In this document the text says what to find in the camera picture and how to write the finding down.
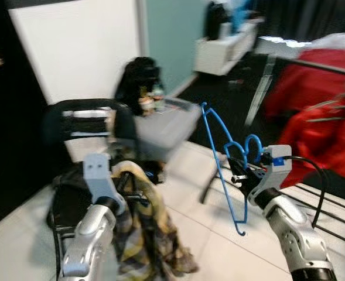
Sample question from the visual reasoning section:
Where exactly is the small bottle charm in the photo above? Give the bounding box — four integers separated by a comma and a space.
152, 85, 164, 112

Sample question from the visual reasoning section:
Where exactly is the black backpack with charms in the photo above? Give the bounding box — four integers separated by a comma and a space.
115, 57, 161, 115

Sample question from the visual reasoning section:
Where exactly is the blue bag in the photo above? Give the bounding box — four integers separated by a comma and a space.
231, 0, 249, 33

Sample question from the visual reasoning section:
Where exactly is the white low bed platform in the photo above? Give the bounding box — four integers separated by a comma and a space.
257, 35, 313, 59

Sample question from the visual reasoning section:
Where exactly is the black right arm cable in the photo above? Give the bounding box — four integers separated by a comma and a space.
285, 155, 328, 229

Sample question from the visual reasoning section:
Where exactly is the black folding chair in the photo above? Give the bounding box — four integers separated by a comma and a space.
42, 98, 139, 246

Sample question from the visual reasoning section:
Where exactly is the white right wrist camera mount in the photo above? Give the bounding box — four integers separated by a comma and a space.
248, 145, 293, 205

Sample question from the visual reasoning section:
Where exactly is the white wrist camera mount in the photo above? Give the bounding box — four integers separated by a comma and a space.
248, 145, 293, 205
83, 153, 126, 214

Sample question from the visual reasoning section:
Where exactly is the black curtain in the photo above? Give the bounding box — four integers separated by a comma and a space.
254, 0, 345, 42

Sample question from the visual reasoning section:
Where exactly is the grey hanger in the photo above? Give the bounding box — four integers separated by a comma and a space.
304, 94, 345, 124

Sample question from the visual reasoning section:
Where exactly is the black metal clothes rack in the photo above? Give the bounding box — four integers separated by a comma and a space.
200, 53, 345, 248

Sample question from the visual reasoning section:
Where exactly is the red garment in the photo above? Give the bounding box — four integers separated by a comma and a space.
278, 94, 345, 181

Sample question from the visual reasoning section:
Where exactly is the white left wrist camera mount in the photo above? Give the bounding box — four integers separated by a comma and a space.
83, 153, 126, 214

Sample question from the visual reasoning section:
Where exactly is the white shelf unit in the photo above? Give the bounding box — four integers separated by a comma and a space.
194, 20, 261, 77

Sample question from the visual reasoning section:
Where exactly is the grey plastic storage box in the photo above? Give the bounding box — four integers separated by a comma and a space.
134, 97, 202, 163

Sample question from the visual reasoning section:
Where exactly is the yellow black plaid shirt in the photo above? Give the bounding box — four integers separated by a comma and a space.
111, 159, 199, 281

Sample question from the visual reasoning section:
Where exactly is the blue plastic hanger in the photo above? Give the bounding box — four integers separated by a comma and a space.
200, 102, 265, 237

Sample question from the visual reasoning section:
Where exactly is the clear plastic bag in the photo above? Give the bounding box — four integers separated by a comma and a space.
316, 32, 345, 54

